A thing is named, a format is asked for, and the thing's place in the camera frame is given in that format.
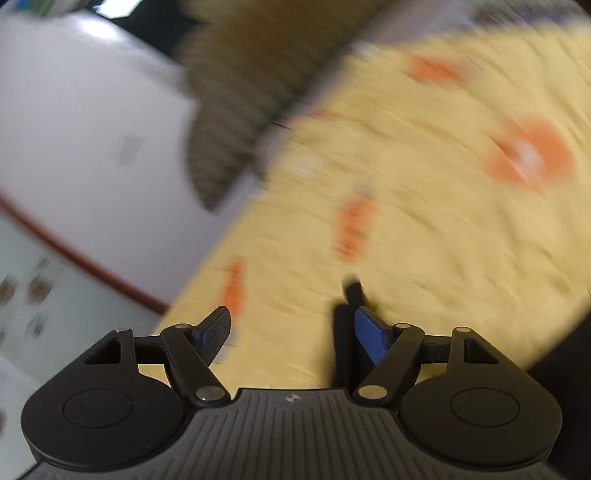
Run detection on black pants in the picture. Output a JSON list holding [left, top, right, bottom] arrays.
[[528, 296, 590, 479]]

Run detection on frosted floral wardrobe door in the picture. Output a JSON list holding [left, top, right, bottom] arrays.
[[1, 216, 159, 479]]

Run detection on yellow carrot print bedsheet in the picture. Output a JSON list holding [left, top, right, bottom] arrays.
[[163, 23, 590, 389]]

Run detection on olive padded headboard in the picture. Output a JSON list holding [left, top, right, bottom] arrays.
[[179, 0, 390, 211]]

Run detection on brown wooden door frame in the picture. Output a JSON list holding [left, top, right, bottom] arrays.
[[1, 192, 169, 316]]

